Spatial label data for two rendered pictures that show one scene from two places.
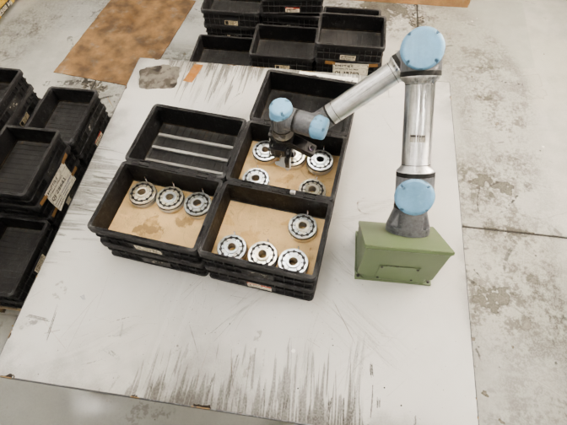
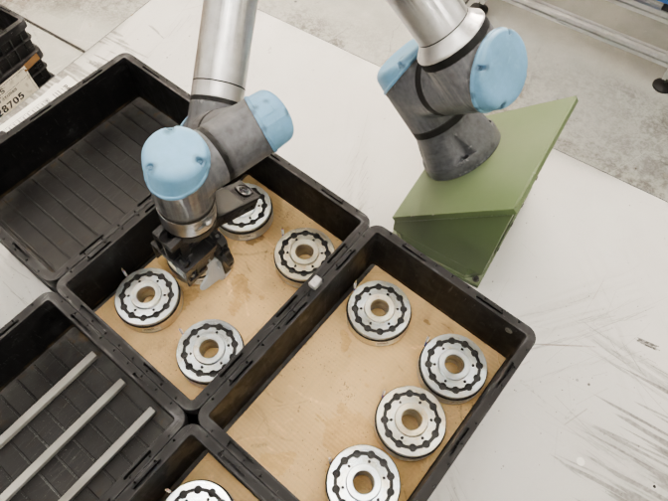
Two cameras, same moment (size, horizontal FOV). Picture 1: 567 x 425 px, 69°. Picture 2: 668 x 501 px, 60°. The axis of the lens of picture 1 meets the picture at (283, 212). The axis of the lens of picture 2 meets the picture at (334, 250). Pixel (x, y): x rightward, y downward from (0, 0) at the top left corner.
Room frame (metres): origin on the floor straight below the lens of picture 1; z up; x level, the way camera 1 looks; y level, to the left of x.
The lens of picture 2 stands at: (0.64, 0.30, 1.70)
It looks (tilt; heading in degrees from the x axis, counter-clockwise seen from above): 61 degrees down; 292
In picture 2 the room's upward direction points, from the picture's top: 1 degrees clockwise
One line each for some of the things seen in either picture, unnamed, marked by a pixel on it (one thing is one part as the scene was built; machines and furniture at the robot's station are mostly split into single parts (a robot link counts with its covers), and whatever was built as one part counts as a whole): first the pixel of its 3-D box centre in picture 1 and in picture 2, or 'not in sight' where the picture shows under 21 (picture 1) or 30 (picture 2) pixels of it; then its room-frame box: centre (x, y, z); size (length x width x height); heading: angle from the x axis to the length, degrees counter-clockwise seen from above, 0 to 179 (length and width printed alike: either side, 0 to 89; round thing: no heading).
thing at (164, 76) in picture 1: (158, 76); not in sight; (1.69, 0.61, 0.71); 0.22 x 0.19 x 0.01; 80
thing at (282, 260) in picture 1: (293, 261); (453, 365); (0.57, -0.03, 0.86); 0.10 x 0.10 x 0.01
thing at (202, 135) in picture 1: (191, 148); (17, 471); (1.07, 0.36, 0.87); 0.40 x 0.30 x 0.11; 74
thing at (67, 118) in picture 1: (73, 133); not in sight; (1.68, 1.21, 0.31); 0.40 x 0.30 x 0.34; 170
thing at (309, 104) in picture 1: (305, 111); (104, 175); (1.25, -0.11, 0.87); 0.40 x 0.30 x 0.11; 74
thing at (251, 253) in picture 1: (262, 255); (411, 419); (0.60, 0.08, 0.86); 0.10 x 0.10 x 0.01
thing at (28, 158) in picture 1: (38, 184); not in sight; (1.29, 1.29, 0.37); 0.40 x 0.30 x 0.45; 170
